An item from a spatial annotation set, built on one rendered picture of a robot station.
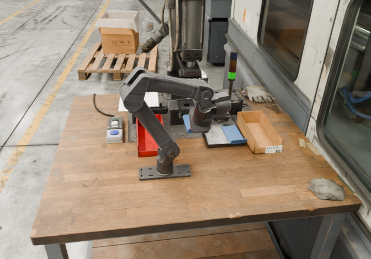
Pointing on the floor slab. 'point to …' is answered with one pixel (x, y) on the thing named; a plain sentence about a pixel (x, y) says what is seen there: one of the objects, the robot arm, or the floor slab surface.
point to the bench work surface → (180, 194)
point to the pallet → (96, 55)
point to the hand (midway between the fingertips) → (196, 130)
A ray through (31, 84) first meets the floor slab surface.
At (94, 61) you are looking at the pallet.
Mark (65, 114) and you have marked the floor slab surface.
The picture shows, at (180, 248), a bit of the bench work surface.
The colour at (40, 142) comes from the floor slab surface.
